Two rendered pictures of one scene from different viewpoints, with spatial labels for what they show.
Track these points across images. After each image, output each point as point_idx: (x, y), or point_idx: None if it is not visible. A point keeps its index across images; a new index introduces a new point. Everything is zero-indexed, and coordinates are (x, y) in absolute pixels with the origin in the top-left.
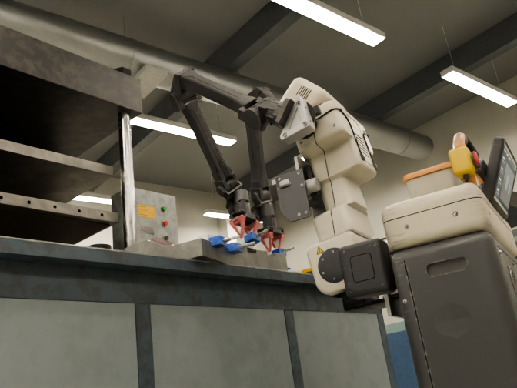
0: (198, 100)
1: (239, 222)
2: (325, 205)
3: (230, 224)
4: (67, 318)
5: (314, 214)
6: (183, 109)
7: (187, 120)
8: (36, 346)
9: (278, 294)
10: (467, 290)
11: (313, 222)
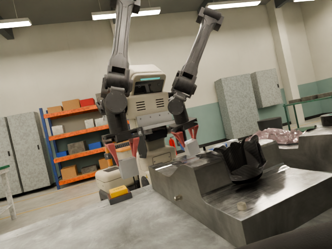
0: (199, 23)
1: (190, 128)
2: (164, 142)
3: (198, 126)
4: None
5: (145, 141)
6: (214, 27)
7: (211, 29)
8: None
9: None
10: None
11: (175, 149)
